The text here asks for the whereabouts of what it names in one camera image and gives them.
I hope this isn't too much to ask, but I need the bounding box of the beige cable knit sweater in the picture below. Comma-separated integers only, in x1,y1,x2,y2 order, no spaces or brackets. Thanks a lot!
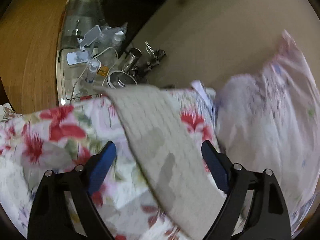
95,86,225,239

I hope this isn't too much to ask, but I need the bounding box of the floral bed quilt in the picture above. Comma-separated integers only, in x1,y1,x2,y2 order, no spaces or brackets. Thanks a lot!
0,80,253,240

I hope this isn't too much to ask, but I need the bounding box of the pink floral left pillow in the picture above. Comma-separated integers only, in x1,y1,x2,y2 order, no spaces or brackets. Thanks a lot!
215,31,319,231

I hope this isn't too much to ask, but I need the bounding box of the round metal tin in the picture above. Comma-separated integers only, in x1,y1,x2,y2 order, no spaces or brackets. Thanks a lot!
107,71,137,89

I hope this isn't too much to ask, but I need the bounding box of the small clear bottle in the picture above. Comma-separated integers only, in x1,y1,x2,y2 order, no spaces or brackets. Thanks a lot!
85,59,101,83

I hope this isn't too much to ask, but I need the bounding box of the white phone stand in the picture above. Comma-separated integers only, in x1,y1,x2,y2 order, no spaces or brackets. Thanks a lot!
67,25,101,66

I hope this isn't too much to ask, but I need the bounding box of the glass top bedside table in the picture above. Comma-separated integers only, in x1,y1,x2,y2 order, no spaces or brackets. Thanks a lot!
56,0,127,106

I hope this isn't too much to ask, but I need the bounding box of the clear plastic water bottle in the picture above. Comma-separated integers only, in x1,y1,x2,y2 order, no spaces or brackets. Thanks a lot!
98,23,127,67

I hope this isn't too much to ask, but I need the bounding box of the white charging cable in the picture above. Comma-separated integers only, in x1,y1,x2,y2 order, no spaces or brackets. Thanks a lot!
69,46,119,103

